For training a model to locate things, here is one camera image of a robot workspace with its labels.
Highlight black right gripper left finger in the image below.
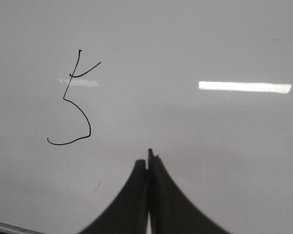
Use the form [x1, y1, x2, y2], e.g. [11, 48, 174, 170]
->
[80, 159, 148, 234]

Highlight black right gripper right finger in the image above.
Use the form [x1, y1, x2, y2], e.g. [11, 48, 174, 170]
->
[148, 149, 228, 234]

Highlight white whiteboard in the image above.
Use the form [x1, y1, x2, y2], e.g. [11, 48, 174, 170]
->
[0, 0, 293, 234]

